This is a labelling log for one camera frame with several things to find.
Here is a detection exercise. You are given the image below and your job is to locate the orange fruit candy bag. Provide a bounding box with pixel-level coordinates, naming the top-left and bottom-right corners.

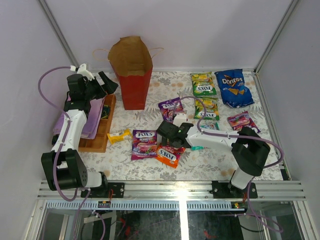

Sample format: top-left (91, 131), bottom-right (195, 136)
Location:
top-left (155, 144), bottom-right (186, 169)

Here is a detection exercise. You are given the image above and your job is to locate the purple berries candy bag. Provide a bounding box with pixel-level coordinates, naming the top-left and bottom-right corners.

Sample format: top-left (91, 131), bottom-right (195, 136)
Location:
top-left (131, 129), bottom-right (158, 161)

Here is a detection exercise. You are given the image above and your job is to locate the red paper bag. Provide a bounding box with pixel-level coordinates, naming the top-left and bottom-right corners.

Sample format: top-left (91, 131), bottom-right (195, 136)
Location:
top-left (92, 36), bottom-right (164, 110)

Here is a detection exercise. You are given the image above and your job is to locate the teal mint candy bag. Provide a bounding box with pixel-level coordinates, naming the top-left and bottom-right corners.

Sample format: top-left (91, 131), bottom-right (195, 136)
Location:
top-left (191, 122), bottom-right (220, 151)

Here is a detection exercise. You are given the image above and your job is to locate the green yellow snack packet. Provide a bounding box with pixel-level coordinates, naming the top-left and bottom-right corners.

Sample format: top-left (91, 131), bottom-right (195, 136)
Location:
top-left (194, 97), bottom-right (220, 121)

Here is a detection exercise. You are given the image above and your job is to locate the yellow small snack bar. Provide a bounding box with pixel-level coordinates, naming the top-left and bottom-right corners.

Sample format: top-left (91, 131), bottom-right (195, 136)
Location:
top-left (107, 128), bottom-right (133, 144)

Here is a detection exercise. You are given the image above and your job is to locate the green candy bag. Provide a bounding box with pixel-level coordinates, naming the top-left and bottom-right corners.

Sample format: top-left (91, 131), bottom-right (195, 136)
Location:
top-left (190, 72), bottom-right (217, 97)

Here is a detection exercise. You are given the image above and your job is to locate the purple snack packet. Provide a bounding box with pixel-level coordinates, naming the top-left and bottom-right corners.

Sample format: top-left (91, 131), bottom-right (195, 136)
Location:
top-left (227, 111), bottom-right (261, 133)

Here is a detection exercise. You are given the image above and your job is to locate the blue chips bag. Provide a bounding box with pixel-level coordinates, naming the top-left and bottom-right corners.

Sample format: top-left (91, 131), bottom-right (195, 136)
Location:
top-left (214, 69), bottom-right (254, 108)

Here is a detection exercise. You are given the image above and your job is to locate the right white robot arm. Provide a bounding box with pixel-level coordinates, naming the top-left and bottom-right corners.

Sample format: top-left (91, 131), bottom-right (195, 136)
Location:
top-left (156, 121), bottom-right (271, 198)

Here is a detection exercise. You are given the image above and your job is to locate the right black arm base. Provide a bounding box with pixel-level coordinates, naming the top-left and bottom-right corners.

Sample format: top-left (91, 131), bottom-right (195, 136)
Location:
top-left (209, 180), bottom-right (258, 199)

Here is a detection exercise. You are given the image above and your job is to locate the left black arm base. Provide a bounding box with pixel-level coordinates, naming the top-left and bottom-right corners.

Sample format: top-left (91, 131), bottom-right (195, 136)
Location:
top-left (88, 172), bottom-right (125, 199)

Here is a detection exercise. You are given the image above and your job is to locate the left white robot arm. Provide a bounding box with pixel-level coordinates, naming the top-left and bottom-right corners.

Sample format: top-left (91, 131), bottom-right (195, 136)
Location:
top-left (41, 71), bottom-right (118, 198)

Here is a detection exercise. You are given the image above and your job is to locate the purple frozen gift bag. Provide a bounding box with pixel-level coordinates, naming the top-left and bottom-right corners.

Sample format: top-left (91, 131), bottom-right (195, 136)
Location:
top-left (53, 97), bottom-right (106, 139)

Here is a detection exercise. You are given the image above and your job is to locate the dark packet in tray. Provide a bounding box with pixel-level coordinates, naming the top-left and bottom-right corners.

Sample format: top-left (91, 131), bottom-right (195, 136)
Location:
top-left (100, 104), bottom-right (111, 120)

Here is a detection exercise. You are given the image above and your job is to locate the orange wooden tray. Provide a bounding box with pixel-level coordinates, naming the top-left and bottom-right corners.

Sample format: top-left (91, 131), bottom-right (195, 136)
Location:
top-left (78, 94), bottom-right (117, 153)

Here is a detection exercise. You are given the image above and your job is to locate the floral table cloth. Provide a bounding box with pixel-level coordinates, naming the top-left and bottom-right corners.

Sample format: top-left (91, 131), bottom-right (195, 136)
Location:
top-left (80, 71), bottom-right (270, 181)

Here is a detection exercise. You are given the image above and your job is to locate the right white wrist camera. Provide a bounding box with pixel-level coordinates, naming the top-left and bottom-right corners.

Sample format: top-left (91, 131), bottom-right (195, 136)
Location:
top-left (172, 112), bottom-right (188, 127)

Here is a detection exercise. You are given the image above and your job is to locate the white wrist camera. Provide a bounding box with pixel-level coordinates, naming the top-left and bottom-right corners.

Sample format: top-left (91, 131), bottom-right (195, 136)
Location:
top-left (172, 112), bottom-right (188, 127)
top-left (70, 63), bottom-right (95, 81)

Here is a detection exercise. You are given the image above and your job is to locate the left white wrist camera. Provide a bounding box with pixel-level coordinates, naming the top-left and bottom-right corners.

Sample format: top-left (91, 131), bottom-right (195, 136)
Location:
top-left (70, 63), bottom-right (95, 81)

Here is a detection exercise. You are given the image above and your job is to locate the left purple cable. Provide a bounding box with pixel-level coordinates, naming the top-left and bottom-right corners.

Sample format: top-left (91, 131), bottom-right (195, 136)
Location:
top-left (37, 65), bottom-right (106, 240)

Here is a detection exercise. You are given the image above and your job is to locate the purple cable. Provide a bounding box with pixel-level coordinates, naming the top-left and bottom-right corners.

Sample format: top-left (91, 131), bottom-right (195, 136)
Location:
top-left (172, 95), bottom-right (285, 235)
top-left (37, 65), bottom-right (106, 240)

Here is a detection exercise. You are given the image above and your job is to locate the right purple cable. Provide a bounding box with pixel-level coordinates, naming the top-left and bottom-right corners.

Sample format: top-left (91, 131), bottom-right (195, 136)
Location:
top-left (172, 95), bottom-right (285, 235)

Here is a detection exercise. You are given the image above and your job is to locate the aluminium front rail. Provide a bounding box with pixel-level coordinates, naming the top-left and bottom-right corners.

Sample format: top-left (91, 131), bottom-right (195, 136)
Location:
top-left (37, 180), bottom-right (306, 211)

